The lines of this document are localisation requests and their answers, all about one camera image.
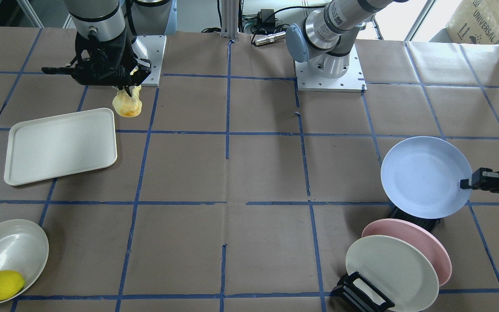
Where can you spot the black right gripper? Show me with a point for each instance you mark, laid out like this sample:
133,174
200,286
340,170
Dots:
60,69

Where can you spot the blue plate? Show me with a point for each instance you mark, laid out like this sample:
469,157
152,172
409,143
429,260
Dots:
421,176

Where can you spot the yellow bread loaf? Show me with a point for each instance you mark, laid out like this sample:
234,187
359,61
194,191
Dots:
128,106

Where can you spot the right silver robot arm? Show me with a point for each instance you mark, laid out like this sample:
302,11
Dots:
104,20

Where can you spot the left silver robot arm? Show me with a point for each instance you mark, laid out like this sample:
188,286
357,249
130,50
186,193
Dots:
331,29

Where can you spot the pink plate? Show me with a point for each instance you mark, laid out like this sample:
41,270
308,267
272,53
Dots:
418,237

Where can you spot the cream plate in rack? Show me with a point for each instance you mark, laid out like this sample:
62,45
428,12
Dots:
399,270

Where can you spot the cream round plate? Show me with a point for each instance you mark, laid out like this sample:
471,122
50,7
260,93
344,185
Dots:
24,248

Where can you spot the cream rectangular tray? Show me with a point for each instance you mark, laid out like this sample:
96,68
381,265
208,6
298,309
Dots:
60,145

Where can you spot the black dish rack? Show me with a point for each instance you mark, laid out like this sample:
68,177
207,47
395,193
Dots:
355,290

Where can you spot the yellow lemon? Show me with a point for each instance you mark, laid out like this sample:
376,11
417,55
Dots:
11,282

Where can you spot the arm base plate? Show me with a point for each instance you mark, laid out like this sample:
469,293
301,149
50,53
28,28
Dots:
329,69
151,48

